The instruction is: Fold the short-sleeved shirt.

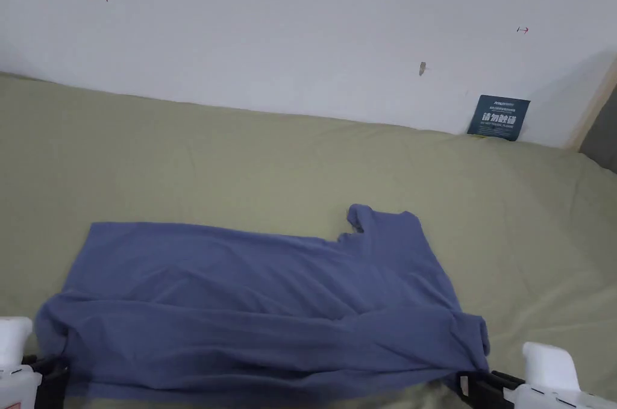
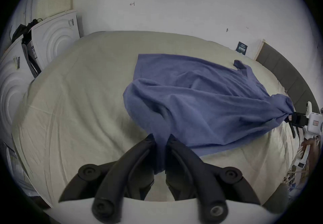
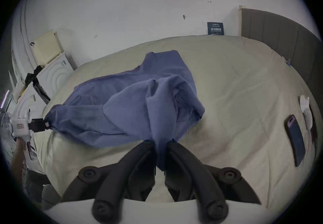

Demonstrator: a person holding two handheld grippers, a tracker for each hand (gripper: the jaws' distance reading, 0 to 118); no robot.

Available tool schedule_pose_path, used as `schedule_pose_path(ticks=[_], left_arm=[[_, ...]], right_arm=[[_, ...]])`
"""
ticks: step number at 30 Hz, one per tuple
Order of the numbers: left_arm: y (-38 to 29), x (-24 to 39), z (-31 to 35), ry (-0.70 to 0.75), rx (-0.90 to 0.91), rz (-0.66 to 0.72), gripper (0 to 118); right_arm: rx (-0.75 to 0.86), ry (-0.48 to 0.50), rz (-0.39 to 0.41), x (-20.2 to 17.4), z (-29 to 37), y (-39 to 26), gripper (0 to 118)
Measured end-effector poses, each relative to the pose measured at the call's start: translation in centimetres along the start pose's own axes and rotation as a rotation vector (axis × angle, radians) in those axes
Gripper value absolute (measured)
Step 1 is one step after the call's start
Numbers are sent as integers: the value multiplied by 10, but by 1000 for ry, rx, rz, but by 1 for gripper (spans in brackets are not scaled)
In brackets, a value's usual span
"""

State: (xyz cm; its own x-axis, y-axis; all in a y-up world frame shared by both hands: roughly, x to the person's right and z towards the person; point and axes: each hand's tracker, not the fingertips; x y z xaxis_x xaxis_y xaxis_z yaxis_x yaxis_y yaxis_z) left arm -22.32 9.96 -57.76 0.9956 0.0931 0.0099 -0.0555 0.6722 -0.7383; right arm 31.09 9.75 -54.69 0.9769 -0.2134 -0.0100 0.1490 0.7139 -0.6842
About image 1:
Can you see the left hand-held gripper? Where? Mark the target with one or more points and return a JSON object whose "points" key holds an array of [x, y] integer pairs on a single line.
{"points": [[13, 346]]}

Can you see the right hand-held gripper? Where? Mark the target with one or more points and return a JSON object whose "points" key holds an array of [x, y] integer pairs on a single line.
{"points": [[554, 375]]}

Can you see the blue shirt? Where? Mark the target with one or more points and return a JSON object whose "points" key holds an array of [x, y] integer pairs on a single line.
{"points": [[250, 312]]}

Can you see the bed with pale green sheet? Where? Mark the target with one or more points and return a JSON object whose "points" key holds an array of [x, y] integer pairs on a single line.
{"points": [[202, 163]]}

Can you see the dark blue sign card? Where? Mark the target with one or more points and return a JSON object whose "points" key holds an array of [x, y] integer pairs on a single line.
{"points": [[499, 117]]}

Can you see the grey padded headboard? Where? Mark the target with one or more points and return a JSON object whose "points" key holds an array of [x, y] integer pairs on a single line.
{"points": [[600, 134]]}

